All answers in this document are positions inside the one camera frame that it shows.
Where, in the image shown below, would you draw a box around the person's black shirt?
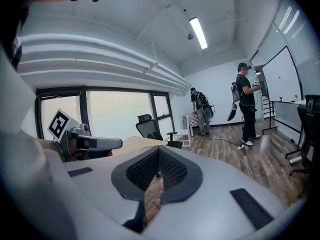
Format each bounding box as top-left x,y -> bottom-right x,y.
0,6 -> 30,71

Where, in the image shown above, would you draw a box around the black framed whiteboard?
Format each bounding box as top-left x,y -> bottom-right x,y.
260,45 -> 305,159

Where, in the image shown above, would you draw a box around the black framed window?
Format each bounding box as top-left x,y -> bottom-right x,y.
35,85 -> 176,141

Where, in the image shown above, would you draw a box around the white stool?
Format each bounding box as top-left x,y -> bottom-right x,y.
174,128 -> 193,149

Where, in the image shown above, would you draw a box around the black office chair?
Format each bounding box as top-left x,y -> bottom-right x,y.
289,94 -> 320,199
135,113 -> 186,150

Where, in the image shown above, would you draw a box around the frosted glass door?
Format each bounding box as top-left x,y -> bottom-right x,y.
249,50 -> 270,122

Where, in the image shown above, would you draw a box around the checkered tablecloth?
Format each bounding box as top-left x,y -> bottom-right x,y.
186,112 -> 201,137

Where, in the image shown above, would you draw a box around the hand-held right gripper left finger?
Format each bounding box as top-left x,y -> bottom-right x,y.
44,145 -> 161,240

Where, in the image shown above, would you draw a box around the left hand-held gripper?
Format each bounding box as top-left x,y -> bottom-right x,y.
47,108 -> 123,162

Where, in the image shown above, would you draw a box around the person's left forearm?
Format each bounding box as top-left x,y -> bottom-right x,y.
18,129 -> 60,152

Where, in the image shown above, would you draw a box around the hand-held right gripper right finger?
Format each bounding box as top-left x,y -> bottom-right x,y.
146,145 -> 308,240

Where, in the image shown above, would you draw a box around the black floor cable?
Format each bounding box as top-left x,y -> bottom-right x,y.
209,137 -> 241,145

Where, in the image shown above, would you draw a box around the white floor cable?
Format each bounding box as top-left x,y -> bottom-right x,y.
234,147 -> 255,179

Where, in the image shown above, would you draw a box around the white ceiling pipes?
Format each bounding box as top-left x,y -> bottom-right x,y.
17,33 -> 193,96

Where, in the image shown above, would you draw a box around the long ceiling lamp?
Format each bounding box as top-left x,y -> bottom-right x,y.
188,16 -> 209,51

